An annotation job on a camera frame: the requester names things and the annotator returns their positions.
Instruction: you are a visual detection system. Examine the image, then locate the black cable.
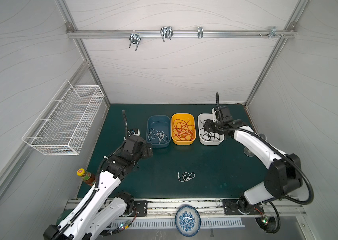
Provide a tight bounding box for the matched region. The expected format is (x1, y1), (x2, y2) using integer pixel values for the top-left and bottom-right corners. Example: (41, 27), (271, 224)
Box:
(199, 127), (220, 142)
(200, 119), (222, 142)

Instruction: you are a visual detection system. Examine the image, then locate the white cable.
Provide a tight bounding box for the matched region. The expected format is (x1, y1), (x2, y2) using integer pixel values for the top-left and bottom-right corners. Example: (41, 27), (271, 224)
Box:
(177, 170), (196, 183)
(156, 131), (168, 145)
(147, 128), (161, 142)

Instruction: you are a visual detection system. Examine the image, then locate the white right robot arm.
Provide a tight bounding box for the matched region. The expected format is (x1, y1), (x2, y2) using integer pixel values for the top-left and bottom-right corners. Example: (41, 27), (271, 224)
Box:
(204, 94), (314, 215)

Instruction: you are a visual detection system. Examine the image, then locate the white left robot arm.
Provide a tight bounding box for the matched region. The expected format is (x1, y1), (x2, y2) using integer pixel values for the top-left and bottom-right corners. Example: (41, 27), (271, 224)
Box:
(43, 128), (153, 240)

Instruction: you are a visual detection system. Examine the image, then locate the white plastic bin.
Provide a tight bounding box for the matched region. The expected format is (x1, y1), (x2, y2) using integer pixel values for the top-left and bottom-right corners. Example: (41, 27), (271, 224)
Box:
(197, 113), (224, 146)

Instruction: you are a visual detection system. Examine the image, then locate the yellow plastic bin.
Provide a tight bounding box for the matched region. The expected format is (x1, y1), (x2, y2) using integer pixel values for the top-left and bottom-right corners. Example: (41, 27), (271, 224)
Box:
(171, 113), (196, 146)

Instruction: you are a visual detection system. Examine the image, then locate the blue plastic bin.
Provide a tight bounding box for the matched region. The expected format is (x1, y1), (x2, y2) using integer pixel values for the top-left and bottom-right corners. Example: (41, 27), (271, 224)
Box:
(146, 115), (171, 148)

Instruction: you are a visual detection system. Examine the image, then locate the clear plastic lid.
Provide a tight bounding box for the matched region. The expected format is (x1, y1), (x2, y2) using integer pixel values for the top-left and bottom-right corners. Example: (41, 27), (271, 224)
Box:
(243, 148), (255, 157)

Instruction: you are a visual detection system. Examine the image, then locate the clear measuring cup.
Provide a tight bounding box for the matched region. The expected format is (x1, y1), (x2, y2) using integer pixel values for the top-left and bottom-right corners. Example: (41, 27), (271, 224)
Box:
(257, 133), (267, 141)

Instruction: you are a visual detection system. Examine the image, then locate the blue white patterned plate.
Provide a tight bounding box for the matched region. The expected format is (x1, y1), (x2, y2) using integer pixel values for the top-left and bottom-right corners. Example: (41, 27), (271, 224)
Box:
(174, 205), (201, 237)

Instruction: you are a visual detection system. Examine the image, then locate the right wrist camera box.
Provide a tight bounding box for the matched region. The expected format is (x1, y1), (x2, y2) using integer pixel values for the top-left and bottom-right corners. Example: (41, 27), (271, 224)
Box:
(212, 108), (222, 123)

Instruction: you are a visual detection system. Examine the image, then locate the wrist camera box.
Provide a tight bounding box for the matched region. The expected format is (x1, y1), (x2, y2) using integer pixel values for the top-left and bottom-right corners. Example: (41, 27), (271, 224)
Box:
(129, 129), (141, 136)
(212, 108), (222, 123)

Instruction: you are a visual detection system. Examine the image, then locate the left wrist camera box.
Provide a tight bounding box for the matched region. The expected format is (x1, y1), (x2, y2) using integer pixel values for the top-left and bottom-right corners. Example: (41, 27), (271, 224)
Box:
(129, 129), (141, 136)

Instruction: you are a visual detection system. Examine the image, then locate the white wire basket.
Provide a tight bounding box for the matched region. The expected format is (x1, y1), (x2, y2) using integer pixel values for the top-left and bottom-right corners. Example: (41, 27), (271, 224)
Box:
(22, 80), (104, 156)

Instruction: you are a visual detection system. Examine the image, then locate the metal crossbar rail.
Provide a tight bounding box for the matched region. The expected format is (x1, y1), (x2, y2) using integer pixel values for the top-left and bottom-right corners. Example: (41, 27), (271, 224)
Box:
(67, 28), (297, 39)

